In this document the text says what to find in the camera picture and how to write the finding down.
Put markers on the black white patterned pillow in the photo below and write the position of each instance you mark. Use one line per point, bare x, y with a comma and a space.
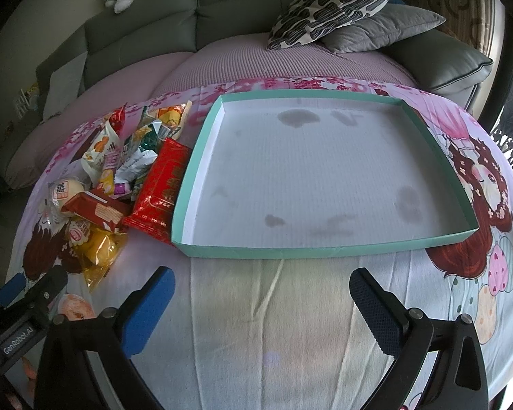
306, 21

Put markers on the red gold candy pack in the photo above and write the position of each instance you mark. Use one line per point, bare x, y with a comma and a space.
116, 120

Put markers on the teal shallow cardboard tray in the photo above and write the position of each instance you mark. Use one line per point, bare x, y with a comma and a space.
292, 174

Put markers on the long red snack pack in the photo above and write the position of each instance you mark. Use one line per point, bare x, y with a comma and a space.
153, 210

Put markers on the red biscuit box pack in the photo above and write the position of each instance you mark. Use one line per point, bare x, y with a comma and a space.
101, 210

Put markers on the clear steamed bun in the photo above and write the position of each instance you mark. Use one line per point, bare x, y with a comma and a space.
61, 191

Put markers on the pink anime print tablecloth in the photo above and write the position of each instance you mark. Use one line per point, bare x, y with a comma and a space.
286, 334

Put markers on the beige orange swiss roll pack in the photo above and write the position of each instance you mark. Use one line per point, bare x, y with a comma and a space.
172, 117

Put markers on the grey velvet pillow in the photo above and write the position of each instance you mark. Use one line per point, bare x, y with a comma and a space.
390, 25

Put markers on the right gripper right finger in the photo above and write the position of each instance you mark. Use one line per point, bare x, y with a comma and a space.
458, 379

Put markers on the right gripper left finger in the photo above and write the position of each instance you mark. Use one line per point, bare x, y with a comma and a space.
65, 379

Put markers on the yellow orange cake pack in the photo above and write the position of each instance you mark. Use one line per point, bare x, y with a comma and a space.
90, 250

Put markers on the light grey sofa cushion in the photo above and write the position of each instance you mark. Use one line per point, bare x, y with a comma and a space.
65, 84

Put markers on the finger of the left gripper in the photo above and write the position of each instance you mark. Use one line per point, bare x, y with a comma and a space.
11, 289
47, 290

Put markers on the pink sofa seat cover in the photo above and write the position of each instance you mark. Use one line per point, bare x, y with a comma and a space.
226, 60

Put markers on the purple swiss roll pack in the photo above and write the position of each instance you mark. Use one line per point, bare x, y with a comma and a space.
106, 183

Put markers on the green white cracker pack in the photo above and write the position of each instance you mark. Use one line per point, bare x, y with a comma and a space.
140, 151

